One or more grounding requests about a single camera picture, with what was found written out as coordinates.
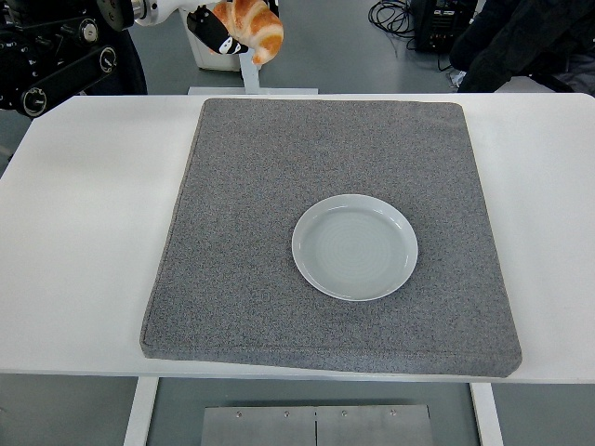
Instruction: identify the pale grey round plate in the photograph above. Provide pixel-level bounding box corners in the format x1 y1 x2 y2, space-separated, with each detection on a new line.
291 193 419 303

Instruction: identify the black cable bundle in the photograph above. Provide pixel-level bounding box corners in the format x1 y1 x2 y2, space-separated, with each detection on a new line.
368 0 417 51

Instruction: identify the person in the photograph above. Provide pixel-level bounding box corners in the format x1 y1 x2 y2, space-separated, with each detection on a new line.
123 34 149 98

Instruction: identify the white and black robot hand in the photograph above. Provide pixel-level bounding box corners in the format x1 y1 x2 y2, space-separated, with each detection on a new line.
134 0 250 56

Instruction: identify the white stand post with base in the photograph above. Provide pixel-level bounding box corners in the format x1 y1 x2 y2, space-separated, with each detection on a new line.
188 50 320 96

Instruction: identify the grey felt mat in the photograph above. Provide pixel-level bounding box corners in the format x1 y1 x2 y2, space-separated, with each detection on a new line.
139 98 523 377

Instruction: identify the grey metal plate with screws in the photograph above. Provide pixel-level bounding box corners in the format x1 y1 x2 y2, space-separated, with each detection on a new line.
200 404 436 446

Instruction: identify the black electronics box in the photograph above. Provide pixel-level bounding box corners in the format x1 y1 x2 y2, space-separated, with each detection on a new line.
412 0 480 53

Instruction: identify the black jacket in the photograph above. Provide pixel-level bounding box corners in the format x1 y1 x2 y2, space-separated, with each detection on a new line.
449 0 595 94

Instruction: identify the white table leg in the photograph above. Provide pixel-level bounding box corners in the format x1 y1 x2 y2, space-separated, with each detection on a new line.
123 376 160 446
469 382 505 446

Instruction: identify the golden croissant bread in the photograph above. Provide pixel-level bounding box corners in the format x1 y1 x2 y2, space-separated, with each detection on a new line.
212 0 285 66

